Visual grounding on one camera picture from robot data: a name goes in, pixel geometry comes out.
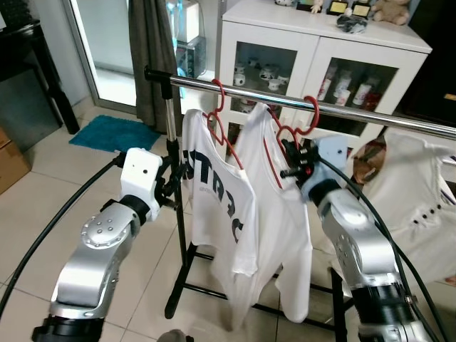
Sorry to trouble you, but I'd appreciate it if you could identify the white framed glass door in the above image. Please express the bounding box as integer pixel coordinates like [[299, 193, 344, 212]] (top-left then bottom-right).
[[61, 0, 140, 111]]

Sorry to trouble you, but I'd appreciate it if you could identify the black round dish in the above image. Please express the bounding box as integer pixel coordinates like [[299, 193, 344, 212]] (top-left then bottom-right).
[[336, 14, 369, 35]]

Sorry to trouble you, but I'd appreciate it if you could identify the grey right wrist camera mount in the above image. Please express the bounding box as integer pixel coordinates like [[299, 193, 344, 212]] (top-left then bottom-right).
[[299, 135, 348, 190]]

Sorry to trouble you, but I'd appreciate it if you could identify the white red bottle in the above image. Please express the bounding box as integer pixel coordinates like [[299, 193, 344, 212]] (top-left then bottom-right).
[[322, 66, 338, 97], [342, 71, 358, 102], [358, 82, 374, 106]]

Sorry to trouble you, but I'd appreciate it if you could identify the brown cardboard box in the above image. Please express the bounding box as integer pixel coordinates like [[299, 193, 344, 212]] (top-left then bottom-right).
[[0, 128, 31, 195]]

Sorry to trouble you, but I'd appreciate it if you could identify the red clothes hanger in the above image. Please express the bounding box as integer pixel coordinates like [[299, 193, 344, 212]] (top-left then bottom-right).
[[207, 78, 244, 170], [262, 95, 321, 190]]

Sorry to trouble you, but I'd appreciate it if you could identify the grey curtain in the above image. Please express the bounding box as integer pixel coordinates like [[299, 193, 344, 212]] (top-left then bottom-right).
[[128, 0, 179, 133]]

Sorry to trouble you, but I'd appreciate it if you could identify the teal floor mat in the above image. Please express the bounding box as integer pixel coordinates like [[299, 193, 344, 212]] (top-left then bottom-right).
[[69, 114, 161, 152]]

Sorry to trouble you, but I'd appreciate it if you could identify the brown plush toy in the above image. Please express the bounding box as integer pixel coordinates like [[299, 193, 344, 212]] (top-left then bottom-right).
[[372, 0, 412, 26]]

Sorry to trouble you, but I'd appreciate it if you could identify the white glass-door cabinet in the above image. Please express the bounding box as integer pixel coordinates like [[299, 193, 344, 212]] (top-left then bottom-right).
[[217, 0, 433, 154]]

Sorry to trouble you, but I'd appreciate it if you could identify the cream shirt with buttons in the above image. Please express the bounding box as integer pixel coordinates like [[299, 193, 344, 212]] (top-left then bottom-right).
[[313, 128, 456, 286]]

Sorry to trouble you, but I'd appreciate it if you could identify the white and blue appliance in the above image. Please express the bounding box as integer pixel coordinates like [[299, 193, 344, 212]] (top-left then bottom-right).
[[167, 0, 207, 79]]

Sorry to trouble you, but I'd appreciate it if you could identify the metal clothes rack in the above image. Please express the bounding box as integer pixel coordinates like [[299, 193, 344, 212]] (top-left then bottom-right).
[[144, 66, 456, 342]]

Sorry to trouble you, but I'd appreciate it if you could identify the black desk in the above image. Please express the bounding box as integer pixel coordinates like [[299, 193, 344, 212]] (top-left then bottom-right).
[[0, 21, 81, 150]]

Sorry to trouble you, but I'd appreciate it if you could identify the white mug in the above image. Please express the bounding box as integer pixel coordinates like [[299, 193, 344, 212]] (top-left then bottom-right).
[[260, 64, 282, 83], [237, 64, 252, 85]]

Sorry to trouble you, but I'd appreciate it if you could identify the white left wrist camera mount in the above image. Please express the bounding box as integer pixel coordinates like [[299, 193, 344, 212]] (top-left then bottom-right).
[[120, 148, 163, 207]]

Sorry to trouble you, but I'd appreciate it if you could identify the plain white shirt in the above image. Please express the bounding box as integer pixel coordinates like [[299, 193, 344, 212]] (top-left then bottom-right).
[[227, 103, 314, 332]]

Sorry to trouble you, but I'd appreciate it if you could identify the white T-shirt with black print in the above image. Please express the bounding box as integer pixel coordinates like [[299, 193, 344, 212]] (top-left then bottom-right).
[[180, 108, 259, 277]]

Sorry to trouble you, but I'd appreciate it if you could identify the black cabinet with brass handle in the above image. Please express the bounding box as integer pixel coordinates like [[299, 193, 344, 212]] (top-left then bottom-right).
[[406, 0, 456, 125]]

